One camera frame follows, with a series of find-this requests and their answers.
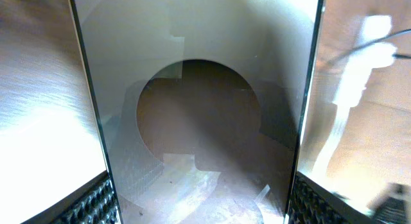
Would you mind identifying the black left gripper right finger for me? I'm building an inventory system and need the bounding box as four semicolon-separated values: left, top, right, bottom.
285;172;372;224

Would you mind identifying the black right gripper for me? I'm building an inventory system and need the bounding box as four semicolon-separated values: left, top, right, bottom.
366;183;410;224

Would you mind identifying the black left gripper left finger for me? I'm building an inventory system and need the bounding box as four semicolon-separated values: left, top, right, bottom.
25;171;121;224

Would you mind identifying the white power strip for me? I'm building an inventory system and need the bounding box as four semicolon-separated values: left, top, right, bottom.
333;15;397;108

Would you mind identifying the white power strip cord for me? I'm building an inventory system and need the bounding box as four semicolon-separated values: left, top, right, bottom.
311;103;353;180

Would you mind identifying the black charger cable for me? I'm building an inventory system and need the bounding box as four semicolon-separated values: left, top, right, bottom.
324;28;411;66

